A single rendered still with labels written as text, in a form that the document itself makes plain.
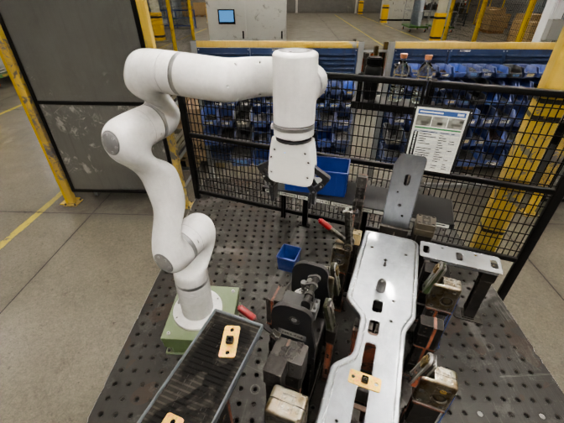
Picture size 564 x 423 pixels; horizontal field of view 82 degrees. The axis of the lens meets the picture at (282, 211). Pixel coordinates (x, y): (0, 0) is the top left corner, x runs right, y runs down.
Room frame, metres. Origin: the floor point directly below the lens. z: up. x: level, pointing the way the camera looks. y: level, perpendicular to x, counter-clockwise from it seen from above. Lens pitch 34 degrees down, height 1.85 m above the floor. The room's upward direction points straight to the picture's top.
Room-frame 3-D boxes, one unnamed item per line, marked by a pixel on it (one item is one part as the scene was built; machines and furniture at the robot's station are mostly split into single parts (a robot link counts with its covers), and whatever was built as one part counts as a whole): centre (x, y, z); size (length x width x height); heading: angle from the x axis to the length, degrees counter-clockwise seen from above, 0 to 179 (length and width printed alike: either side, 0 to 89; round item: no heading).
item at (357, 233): (1.00, -0.30, 0.88); 0.04 x 0.04 x 0.36; 69
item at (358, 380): (0.45, -0.22, 1.01); 0.08 x 0.04 x 0.01; 68
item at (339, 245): (0.94, -0.23, 0.88); 0.07 x 0.06 x 0.35; 69
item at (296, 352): (0.49, -0.02, 0.89); 0.13 x 0.11 x 0.38; 69
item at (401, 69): (1.52, -0.52, 1.53); 0.06 x 0.06 x 0.20
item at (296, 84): (0.65, -0.03, 1.70); 0.09 x 0.08 x 0.13; 156
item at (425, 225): (1.09, -0.61, 0.88); 0.08 x 0.08 x 0.36; 69
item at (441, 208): (1.36, -0.36, 1.02); 0.90 x 0.22 x 0.03; 69
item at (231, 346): (0.46, 0.12, 1.17); 0.08 x 0.04 x 0.01; 177
